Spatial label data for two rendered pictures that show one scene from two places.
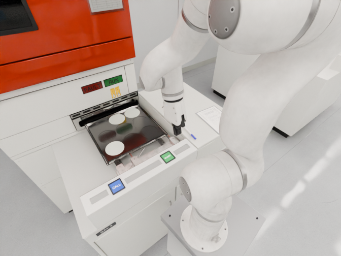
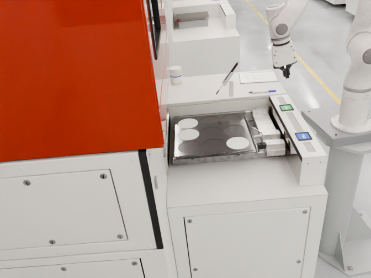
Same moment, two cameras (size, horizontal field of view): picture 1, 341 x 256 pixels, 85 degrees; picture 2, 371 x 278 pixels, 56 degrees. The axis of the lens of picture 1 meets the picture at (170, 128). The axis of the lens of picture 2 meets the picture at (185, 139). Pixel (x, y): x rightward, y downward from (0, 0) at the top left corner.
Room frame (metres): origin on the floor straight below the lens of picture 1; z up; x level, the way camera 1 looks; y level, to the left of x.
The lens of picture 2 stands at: (0.05, 1.45, 1.75)
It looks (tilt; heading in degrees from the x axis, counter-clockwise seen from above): 32 degrees down; 308
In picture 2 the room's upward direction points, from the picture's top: 6 degrees counter-clockwise
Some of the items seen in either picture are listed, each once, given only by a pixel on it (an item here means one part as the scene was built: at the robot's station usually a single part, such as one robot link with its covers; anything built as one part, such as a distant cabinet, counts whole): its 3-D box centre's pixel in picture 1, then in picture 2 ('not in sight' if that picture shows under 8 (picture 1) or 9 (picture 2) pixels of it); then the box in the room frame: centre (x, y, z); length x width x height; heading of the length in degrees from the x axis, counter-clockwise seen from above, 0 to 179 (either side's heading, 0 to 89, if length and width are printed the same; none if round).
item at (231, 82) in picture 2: not in sight; (227, 83); (0.86, 0.01, 1.03); 0.06 x 0.04 x 0.13; 36
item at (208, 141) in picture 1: (184, 114); (223, 96); (0.95, -0.10, 0.89); 0.62 x 0.35 x 0.14; 36
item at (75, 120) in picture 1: (108, 112); (167, 138); (0.97, 0.41, 0.89); 0.44 x 0.02 x 0.10; 126
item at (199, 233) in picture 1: (207, 215); (354, 106); (0.28, -0.14, 0.96); 0.19 x 0.19 x 0.18
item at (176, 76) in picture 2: not in sight; (176, 75); (1.21, -0.02, 1.01); 0.07 x 0.07 x 0.10
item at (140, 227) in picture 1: (151, 178); (233, 197); (0.77, 0.15, 0.41); 0.97 x 0.64 x 0.82; 126
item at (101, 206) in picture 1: (146, 179); (292, 134); (0.47, 0.12, 0.89); 0.55 x 0.09 x 0.14; 126
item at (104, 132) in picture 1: (124, 129); (211, 133); (0.81, 0.28, 0.90); 0.34 x 0.34 x 0.01; 36
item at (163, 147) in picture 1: (150, 160); (266, 131); (0.60, 0.11, 0.87); 0.36 x 0.08 x 0.03; 126
